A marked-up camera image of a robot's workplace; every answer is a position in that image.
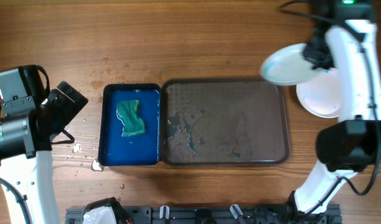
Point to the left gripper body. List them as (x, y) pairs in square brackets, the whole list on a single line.
[(63, 107)]

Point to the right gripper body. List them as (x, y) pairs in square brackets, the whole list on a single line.
[(316, 56)]

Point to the white plate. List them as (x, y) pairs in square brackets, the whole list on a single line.
[(287, 67), (321, 96)]

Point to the green yellow sponge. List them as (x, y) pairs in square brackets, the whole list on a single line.
[(127, 113)]

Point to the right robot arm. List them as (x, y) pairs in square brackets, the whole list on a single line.
[(344, 37)]

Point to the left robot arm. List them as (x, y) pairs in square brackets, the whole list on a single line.
[(34, 114)]

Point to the blue water tray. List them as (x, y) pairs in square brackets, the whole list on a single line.
[(139, 150)]

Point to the dark brown serving tray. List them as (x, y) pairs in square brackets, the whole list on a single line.
[(223, 122)]

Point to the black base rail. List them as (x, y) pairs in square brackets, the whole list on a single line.
[(260, 214)]

